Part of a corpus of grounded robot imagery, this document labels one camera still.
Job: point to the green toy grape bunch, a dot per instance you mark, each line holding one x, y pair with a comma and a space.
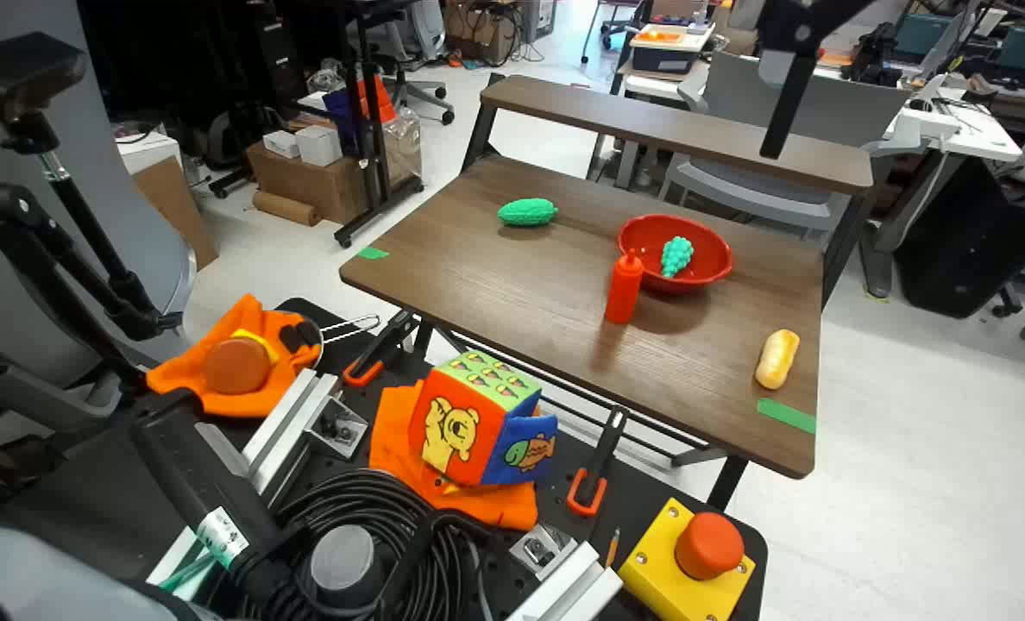
673, 258

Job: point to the red plastic bowl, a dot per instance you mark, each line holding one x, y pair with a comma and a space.
650, 235

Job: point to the green toy cucumber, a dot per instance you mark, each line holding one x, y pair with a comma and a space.
530, 212

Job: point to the colourful soft toy cube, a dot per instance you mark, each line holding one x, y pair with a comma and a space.
479, 423

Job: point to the red ketchup bottle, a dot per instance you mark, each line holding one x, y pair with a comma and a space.
624, 285

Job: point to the green tape strip left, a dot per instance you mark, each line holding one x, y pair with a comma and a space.
372, 252

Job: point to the green tape strip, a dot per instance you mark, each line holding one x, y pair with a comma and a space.
372, 252
788, 414

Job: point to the orange clamp left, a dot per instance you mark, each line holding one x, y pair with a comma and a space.
372, 356

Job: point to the orange clamp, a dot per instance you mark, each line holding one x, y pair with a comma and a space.
587, 484
372, 356

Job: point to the orange cloth under cube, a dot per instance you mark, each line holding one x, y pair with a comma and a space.
510, 507

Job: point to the orange clamp right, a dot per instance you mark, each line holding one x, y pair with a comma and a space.
587, 484

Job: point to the wooden raised shelf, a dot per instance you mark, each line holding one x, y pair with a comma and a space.
688, 131

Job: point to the cardboard box on floor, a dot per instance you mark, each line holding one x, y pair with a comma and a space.
304, 177

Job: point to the black tripod stand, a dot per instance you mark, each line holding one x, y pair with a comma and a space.
359, 80

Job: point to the yellow toy corn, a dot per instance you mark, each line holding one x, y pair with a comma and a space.
776, 359

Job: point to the grey round knob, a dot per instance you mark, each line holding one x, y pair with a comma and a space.
342, 564

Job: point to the yellow box red button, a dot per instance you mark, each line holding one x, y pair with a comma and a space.
688, 564

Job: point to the green tape strip right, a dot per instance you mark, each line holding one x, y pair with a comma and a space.
788, 414

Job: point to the orange cloth left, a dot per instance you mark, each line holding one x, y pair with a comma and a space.
288, 341

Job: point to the grey chair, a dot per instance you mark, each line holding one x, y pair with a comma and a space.
839, 113

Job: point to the black bag under desk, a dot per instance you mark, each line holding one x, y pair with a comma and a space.
962, 248

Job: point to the aluminium extrusion rail bottom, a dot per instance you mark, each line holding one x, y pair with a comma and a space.
575, 593

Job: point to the aluminium extrusion rail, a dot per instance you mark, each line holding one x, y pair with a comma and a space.
260, 457
575, 593

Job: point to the aluminium extrusion rail left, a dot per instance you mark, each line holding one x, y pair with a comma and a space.
260, 457

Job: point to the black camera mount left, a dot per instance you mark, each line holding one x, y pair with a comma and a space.
33, 75

